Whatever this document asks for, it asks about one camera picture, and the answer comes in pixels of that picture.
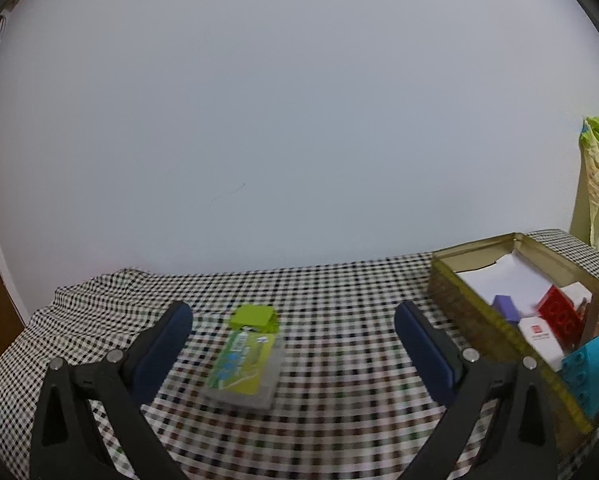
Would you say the purple cube block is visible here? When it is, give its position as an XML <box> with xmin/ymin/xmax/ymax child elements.
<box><xmin>491</xmin><ymin>295</ymin><xmax>522</xmax><ymax>326</ymax></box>

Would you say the red toy brick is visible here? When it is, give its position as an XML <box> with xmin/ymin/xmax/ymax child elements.
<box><xmin>536</xmin><ymin>286</ymin><xmax>584</xmax><ymax>350</ymax></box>

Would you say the cyan toy block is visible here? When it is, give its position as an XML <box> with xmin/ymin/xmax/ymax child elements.
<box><xmin>560</xmin><ymin>336</ymin><xmax>599</xmax><ymax>419</ymax></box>

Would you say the green card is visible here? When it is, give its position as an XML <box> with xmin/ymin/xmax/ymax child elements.
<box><xmin>201</xmin><ymin>330</ymin><xmax>286</xmax><ymax>411</ymax></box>

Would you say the lime green toy block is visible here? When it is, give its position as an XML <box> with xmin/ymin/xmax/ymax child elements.
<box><xmin>229</xmin><ymin>304</ymin><xmax>279</xmax><ymax>334</ymax></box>

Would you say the white red small box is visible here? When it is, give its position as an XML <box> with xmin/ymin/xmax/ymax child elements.
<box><xmin>517</xmin><ymin>316</ymin><xmax>565</xmax><ymax>372</ymax></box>

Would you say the gold tin box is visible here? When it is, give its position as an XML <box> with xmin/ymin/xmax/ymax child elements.
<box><xmin>427</xmin><ymin>230</ymin><xmax>599</xmax><ymax>448</ymax></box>

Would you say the white paper liner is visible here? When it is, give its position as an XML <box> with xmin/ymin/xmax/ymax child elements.
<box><xmin>459</xmin><ymin>252</ymin><xmax>553</xmax><ymax>316</ymax></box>

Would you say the checkered tablecloth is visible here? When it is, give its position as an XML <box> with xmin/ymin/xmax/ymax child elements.
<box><xmin>0</xmin><ymin>227</ymin><xmax>599</xmax><ymax>480</ymax></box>

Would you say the white foam block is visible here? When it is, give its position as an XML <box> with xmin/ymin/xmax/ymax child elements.
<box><xmin>560</xmin><ymin>282</ymin><xmax>592</xmax><ymax>318</ymax></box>

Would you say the green yellow hanging cloth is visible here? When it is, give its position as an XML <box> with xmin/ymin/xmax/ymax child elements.
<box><xmin>569</xmin><ymin>117</ymin><xmax>599</xmax><ymax>252</ymax></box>

